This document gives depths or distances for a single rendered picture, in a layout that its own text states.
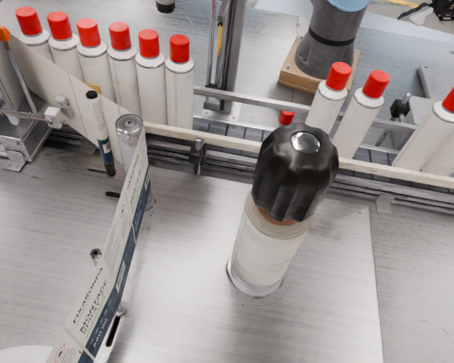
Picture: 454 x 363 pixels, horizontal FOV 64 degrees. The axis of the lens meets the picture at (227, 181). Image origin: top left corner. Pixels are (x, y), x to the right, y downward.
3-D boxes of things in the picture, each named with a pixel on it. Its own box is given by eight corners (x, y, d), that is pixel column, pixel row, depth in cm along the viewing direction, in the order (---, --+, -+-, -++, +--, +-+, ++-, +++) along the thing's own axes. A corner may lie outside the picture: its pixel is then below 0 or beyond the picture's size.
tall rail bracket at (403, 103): (370, 166, 81) (406, 111, 68) (367, 143, 86) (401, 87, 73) (384, 169, 81) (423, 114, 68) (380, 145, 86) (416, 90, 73)
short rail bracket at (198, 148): (187, 183, 74) (188, 142, 64) (190, 171, 75) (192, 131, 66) (203, 186, 74) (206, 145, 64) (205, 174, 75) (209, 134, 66)
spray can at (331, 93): (295, 158, 74) (326, 73, 58) (295, 140, 77) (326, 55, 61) (320, 162, 74) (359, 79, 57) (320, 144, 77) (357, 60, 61)
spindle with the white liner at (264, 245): (223, 290, 56) (254, 168, 32) (232, 239, 61) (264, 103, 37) (280, 301, 56) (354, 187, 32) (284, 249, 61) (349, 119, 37)
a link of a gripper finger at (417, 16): (403, 29, 104) (437, 12, 101) (395, 16, 107) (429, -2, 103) (404, 36, 107) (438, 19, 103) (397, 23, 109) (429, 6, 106)
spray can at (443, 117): (392, 176, 73) (452, 97, 57) (389, 158, 76) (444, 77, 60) (417, 181, 73) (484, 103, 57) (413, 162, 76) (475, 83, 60)
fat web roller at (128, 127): (125, 207, 63) (107, 130, 48) (132, 186, 66) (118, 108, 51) (150, 212, 63) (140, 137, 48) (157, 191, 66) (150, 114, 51)
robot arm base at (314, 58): (290, 72, 93) (297, 37, 85) (299, 39, 102) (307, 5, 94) (348, 85, 91) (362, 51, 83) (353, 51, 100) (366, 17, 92)
